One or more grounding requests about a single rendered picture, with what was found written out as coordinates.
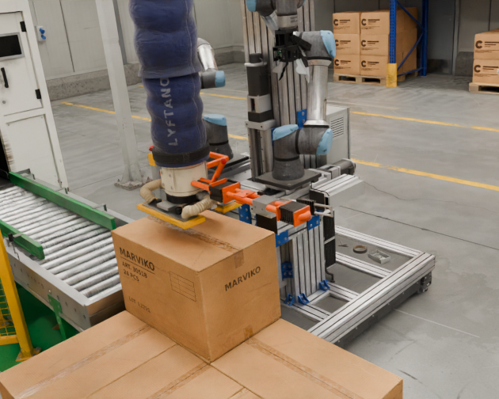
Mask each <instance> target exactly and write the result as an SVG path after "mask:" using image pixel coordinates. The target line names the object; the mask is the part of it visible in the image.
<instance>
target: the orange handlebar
mask: <svg viewBox="0 0 499 399"><path fill-rule="evenodd" d="M210 158H215V159H216V160H214V161H210V162H207V169H209V168H211V167H214V166H216V165H218V164H219V163H220V160H221V159H222V158H225V159H226V160H227V162H228V160H229V158H228V156H226V155H223V154H217V153H214V152H211V151H210ZM200 181H205V182H207V183H210V182H211V180H209V179H205V178H203V177H201V178H200ZM191 185H192V186H194V187H197V188H201V189H203V190H206V191H209V188H208V186H209V185H207V184H203V183H200V182H198V181H195V180H193V181H192V182H191ZM209 192H210V191H209ZM254 193H256V192H254V191H250V190H248V189H245V190H241V189H238V188H236V189H235V190H234V193H233V192H227V194H226V196H227V198H230V199H233V200H235V202H236V203H240V204H242V205H244V204H249V205H252V206H253V203H252V200H253V199H256V198H257V197H259V195H257V194H254ZM281 204H283V202H280V201H276V202H275V206H273V205H268V206H267V207H266V210H267V211H271V212H273V213H276V207H277V206H280V205H281ZM310 216H311V213H310V212H309V211H307V212H306V213H304V214H301V215H299V217H298V220H299V221H304V220H307V219H309V218H310Z"/></svg>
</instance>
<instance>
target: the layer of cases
mask: <svg viewBox="0 0 499 399"><path fill-rule="evenodd" d="M0 394H1V396H2V399H403V378H401V377H399V376H397V375H395V374H392V373H391V372H389V371H387V370H384V369H383V368H381V367H378V366H376V365H375V364H373V363H370V362H368V361H367V360H365V359H362V358H360V357H359V356H357V355H354V354H352V353H351V352H349V351H346V350H345V349H343V348H339V347H338V346H336V345H334V344H331V343H330V342H328V341H326V340H323V339H322V338H320V337H318V336H315V335H314V334H312V333H310V332H308V331H306V330H304V329H301V328H300V327H298V326H296V325H293V324H292V323H290V322H288V321H285V320H283V319H280V318H278V319H276V320H275V321H273V322H272V323H270V324H269V325H267V326H265V327H264V328H263V329H261V330H260V331H258V332H256V333H255V334H253V335H252V336H251V337H249V338H248V339H246V340H244V341H243V342H241V343H240V344H239V345H237V346H236V347H234V348H232V349H231V350H229V351H228V352H227V353H225V354H224V355H222V356H220V357H219V358H218V359H216V360H215V361H213V362H212V363H211V362H209V361H208V360H206V359H205V358H203V357H202V356H200V355H198V354H196V353H195V352H194V351H192V350H190V349H189V348H187V347H186V346H184V345H183V344H180V343H179V342H177V341H176V340H174V339H173V338H171V337H170V336H167V335H166V334H165V333H163V332H161V331H160V330H158V329H156V328H155V327H154V326H152V325H150V324H148V323H147V322H145V321H144V320H142V319H141V318H139V317H137V316H135V315H134V314H133V313H131V312H129V311H127V310H125V311H123V312H121V313H119V314H117V315H115V316H113V317H111V318H109V319H107V320H105V321H103V322H101V323H99V324H97V325H95V326H93V327H91V328H89V329H87V330H85V331H83V332H80V333H79V334H77V335H75V336H73V337H71V338H69V339H67V340H65V341H63V342H62V343H60V344H57V345H56V346H54V347H52V348H49V349H48V350H46V351H43V352H41V353H40V354H38V355H35V356H33V357H32V358H30V359H27V360H25V361H24V362H22V363H19V364H18V365H16V366H14V367H11V368H10V369H8V370H5V371H3V372H2V373H0Z"/></svg>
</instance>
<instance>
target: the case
mask: <svg viewBox="0 0 499 399"><path fill-rule="evenodd" d="M200 215H202V216H204V217H205V222H202V223H200V224H197V225H195V226H192V227H190V228H188V229H186V230H184V229H182V228H180V227H178V226H175V225H173V224H171V223H169V222H166V221H164V220H162V219H159V218H157V217H154V216H153V215H148V216H147V217H144V218H141V219H139V220H136V221H134V222H131V223H128V224H127V225H124V226H121V227H119V228H116V229H114V230H111V234H112V242H113V246H114V250H115V254H116V262H117V266H118V271H119V275H120V282H121V286H122V291H123V295H124V303H125V307H126V310H127V311H129V312H131V313H132V314H134V315H135V316H137V317H139V318H141V319H142V320H144V321H145V322H147V323H148V324H150V325H152V326H154V327H155V328H156V329H158V330H160V331H161V332H163V333H165V334H166V335H167V336H170V337H171V338H173V339H174V340H176V341H177V342H179V343H180V344H183V345H184V346H186V347H187V348H189V349H190V350H192V351H193V352H195V353H196V354H198V355H200V356H202V357H203V358H205V359H206V360H208V361H209V362H211V363H212V362H213V361H215V360H216V359H218V358H219V357H220V356H222V355H224V354H225V353H227V352H228V351H229V350H231V349H232V348H234V347H236V346H237V345H239V344H240V343H241V342H243V341H244V340H246V339H248V338H249V337H251V336H252V335H253V334H255V333H257V332H258V331H260V330H261V329H263V328H264V327H265V326H267V325H269V324H270V323H272V322H273V321H275V320H276V319H278V318H279V317H281V312H280V292H279V281H278V271H277V260H276V239H275V233H274V232H272V231H270V230H266V229H263V228H260V227H258V226H254V225H251V224H249V223H246V222H242V221H239V220H237V219H234V218H230V217H227V216H225V215H221V214H218V213H215V212H213V211H209V210H205V211H204V212H202V213H200Z"/></svg>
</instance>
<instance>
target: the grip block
mask: <svg viewBox="0 0 499 399"><path fill-rule="evenodd" d="M208 188H209V191H210V199H211V200H215V201H218V202H220V203H222V202H223V203H228V202H230V201H232V200H233V199H230V198H227V196H226V194H227V192H233V193H234V190H235V189H236V188H238V189H241V185H240V182H238V181H236V180H231V179H226V178H223V179H222V180H218V181H216V182H213V183H211V184H209V186H208Z"/></svg>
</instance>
